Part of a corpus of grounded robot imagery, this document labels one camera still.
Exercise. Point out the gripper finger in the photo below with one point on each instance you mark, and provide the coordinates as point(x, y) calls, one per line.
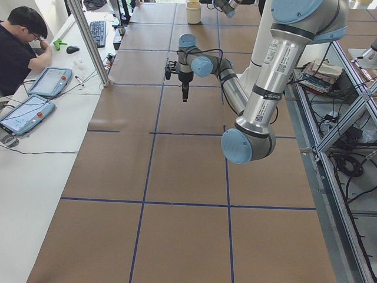
point(183, 88)
point(186, 92)

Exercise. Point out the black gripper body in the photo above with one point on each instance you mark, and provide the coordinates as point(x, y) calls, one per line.
point(185, 77)

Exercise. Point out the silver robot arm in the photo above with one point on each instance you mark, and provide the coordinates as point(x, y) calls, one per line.
point(285, 29)
point(228, 7)

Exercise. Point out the cream plastic bin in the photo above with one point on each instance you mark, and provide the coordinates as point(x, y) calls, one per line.
point(193, 11)

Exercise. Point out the black keyboard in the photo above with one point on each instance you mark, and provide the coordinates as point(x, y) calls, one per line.
point(98, 32)

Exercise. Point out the brown paper table mat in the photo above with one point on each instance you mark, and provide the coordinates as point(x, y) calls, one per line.
point(151, 198)

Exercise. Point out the black computer mouse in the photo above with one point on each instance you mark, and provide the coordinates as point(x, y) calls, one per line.
point(72, 49)

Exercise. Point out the upper teach pendant tablet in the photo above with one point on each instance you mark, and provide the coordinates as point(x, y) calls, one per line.
point(50, 82)

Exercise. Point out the teach pendant tablet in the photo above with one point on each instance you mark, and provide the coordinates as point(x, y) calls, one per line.
point(27, 115)
point(50, 82)

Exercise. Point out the stack of books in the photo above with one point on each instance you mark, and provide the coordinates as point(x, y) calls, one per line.
point(320, 78)

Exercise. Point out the green plastic tool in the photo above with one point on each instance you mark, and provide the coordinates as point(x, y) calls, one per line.
point(58, 43)

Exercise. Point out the lower teach pendant tablet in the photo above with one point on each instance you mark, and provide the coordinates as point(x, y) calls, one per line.
point(27, 115)

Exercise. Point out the person in dark shirt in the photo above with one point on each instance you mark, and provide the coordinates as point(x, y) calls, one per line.
point(24, 48)

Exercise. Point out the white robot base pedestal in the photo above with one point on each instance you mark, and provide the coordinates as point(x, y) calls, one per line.
point(263, 39)

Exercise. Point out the grey aluminium frame post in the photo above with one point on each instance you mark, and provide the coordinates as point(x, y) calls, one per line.
point(84, 29)

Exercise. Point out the aluminium side frame rail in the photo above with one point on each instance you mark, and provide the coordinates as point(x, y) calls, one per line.
point(336, 132)

